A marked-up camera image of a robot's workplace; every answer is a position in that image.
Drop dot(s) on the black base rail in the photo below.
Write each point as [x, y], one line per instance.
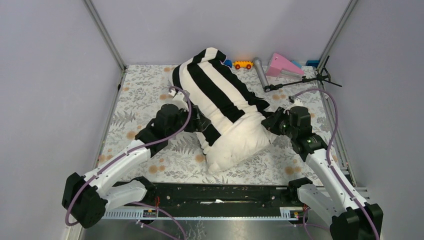
[224, 201]

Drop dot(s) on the blue toy car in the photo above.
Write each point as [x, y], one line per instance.
[228, 63]

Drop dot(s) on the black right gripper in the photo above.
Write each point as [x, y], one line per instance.
[270, 123]

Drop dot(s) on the light blue block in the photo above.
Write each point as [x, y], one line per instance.
[296, 64]

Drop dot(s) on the black mini tripod stand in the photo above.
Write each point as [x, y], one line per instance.
[321, 76]

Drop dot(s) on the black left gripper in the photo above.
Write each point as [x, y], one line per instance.
[198, 122]

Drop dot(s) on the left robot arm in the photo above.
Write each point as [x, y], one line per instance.
[88, 197]

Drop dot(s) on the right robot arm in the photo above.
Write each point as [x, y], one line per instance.
[346, 212]

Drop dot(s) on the pink wedge block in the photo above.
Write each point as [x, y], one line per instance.
[279, 65]

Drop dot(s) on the grey microphone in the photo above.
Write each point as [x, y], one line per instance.
[257, 63]

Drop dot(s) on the cream white pillow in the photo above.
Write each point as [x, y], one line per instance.
[242, 140]

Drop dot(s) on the floral patterned table mat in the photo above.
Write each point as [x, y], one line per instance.
[145, 90]

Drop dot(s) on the orange yellow toy car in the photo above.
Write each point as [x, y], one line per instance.
[243, 64]

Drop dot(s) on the black white striped pillowcase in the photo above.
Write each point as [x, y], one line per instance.
[218, 93]

